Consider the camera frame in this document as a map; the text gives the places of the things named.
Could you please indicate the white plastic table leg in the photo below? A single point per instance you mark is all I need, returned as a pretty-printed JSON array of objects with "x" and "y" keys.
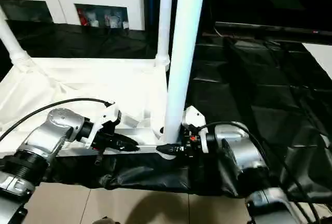
[
  {"x": 10, "y": 37},
  {"x": 186, "y": 40},
  {"x": 164, "y": 14}
]

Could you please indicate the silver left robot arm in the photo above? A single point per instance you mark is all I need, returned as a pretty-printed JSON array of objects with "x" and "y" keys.
[{"x": 49, "y": 130}]

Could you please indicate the black mat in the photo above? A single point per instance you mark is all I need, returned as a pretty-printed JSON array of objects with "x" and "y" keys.
[{"x": 246, "y": 91}]

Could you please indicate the black robot foot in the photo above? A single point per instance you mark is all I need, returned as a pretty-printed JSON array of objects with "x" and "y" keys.
[{"x": 103, "y": 221}]

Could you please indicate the red packet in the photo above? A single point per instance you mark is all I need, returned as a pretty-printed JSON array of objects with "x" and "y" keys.
[{"x": 83, "y": 19}]

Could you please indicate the long black bar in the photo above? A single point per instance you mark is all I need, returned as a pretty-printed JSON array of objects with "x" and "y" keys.
[{"x": 272, "y": 29}]

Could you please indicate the white flat board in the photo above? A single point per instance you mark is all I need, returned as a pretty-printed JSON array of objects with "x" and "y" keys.
[{"x": 321, "y": 58}]

